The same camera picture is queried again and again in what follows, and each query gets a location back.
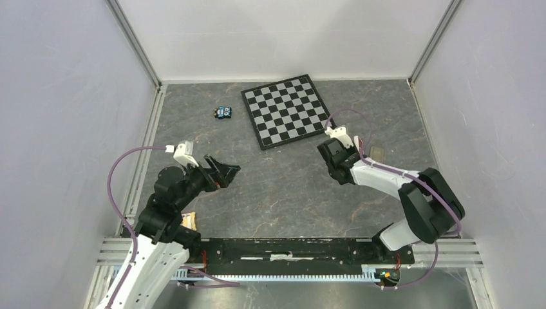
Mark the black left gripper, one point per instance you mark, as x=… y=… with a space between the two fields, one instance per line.
x=226 y=172

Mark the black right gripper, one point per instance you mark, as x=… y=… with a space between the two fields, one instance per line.
x=353 y=149

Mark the white remote control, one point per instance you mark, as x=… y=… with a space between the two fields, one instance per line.
x=359 y=145

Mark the beige remote control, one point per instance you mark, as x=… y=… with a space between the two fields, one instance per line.
x=377 y=154

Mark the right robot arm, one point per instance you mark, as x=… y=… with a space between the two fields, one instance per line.
x=431 y=209

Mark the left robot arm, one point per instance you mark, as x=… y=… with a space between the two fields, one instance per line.
x=160 y=243

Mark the pink orange card box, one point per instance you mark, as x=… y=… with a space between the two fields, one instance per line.
x=189 y=220

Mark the small blue owl toy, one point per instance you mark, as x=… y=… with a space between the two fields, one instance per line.
x=223 y=112

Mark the black white checkerboard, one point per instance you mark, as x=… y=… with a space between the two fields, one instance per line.
x=285 y=111

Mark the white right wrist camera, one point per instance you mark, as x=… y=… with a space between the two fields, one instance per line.
x=340 y=134

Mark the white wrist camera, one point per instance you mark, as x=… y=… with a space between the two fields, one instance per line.
x=183 y=153
x=340 y=134

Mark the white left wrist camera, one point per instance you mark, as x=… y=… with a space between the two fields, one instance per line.
x=183 y=153

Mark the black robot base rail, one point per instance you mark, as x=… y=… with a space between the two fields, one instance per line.
x=295 y=256

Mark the white cable duct strip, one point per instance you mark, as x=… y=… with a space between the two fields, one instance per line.
x=367 y=275

